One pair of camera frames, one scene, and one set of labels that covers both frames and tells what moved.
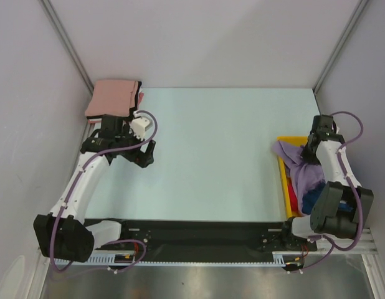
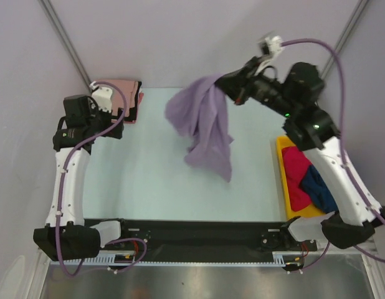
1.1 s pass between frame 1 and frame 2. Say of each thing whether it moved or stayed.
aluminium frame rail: stayed
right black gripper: moved
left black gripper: moved
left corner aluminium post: stayed
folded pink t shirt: stayed
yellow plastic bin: stayed
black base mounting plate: stayed
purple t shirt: moved
